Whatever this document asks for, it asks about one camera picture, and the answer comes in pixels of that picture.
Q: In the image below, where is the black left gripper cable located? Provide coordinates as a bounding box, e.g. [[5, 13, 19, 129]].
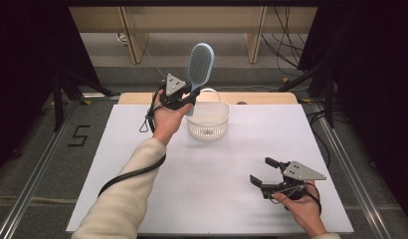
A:
[[98, 84, 168, 198]]

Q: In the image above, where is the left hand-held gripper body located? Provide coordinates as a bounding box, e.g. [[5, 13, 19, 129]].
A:
[[159, 73, 197, 112]]

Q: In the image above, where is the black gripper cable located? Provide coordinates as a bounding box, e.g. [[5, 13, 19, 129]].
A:
[[275, 180, 323, 215], [98, 84, 168, 198]]

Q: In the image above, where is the white table cover sheet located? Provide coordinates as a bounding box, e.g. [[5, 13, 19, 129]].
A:
[[66, 104, 355, 235]]

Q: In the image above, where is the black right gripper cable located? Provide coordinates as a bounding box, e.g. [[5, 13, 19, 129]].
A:
[[275, 180, 323, 215]]

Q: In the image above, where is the person's right hand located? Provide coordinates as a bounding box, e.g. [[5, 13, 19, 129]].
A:
[[270, 180, 328, 238]]

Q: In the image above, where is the black curtain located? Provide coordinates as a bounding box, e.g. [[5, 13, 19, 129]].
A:
[[297, 0, 408, 228], [0, 0, 101, 177]]

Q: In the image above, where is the beige wooden desk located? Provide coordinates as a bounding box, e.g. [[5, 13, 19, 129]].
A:
[[68, 5, 318, 65]]

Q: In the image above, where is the light blue hairbrush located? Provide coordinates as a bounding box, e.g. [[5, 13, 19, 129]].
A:
[[184, 42, 216, 118]]

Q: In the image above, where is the metal floor rail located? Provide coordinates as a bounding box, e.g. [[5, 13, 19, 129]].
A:
[[310, 102, 393, 239], [0, 99, 83, 239]]

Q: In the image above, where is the white plastic basket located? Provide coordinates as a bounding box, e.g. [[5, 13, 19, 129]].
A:
[[185, 87, 232, 141]]

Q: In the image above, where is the bundle of black cables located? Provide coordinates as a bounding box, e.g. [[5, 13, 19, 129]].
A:
[[260, 6, 313, 78]]

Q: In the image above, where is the black tripod stand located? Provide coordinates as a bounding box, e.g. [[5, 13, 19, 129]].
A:
[[52, 68, 122, 132], [277, 61, 336, 129]]

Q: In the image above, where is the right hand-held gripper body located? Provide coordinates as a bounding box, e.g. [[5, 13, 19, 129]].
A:
[[260, 159, 327, 201]]

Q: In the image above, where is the person's left hand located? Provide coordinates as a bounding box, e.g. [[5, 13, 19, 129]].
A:
[[151, 89, 195, 146]]

